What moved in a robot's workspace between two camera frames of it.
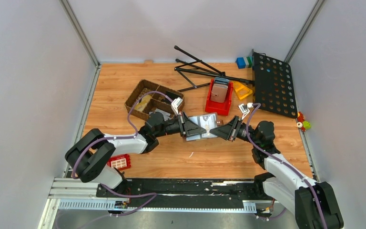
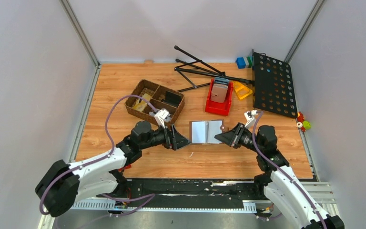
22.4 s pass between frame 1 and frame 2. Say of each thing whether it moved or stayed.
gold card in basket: stayed
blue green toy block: stayed
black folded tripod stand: stayed
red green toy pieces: stayed
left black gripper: moved
